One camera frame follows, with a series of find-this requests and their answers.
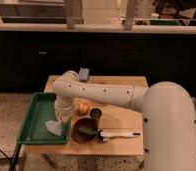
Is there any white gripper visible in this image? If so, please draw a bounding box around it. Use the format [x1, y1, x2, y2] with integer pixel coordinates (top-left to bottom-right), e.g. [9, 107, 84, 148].
[54, 95, 74, 124]

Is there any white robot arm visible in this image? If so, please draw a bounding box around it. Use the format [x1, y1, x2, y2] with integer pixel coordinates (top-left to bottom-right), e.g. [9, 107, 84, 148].
[52, 71, 196, 171]

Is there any green plastic tray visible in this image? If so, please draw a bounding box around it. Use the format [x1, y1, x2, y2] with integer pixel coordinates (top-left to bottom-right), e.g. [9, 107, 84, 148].
[17, 92, 71, 145]

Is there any orange fruit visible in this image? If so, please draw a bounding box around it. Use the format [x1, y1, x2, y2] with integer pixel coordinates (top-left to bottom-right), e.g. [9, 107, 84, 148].
[78, 102, 90, 115]

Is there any dark small cup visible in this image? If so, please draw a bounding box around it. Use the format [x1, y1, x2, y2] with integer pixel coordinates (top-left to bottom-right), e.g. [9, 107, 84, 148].
[90, 108, 102, 120]

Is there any brown bowl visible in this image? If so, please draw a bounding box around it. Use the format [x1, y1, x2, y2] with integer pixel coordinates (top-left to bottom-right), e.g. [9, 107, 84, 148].
[71, 118, 98, 144]

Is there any blue sponge block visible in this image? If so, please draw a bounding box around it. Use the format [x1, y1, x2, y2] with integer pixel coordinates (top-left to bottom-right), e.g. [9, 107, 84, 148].
[79, 68, 90, 82]

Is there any wooden table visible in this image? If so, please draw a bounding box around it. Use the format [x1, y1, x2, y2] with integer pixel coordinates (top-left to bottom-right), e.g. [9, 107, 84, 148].
[24, 76, 148, 158]

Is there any dark cabinet counter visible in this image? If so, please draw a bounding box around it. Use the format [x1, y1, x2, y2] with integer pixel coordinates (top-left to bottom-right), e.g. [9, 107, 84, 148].
[0, 24, 196, 97]

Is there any white handled brush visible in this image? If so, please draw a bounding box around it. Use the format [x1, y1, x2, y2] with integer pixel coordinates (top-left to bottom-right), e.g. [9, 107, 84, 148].
[77, 126, 141, 140]

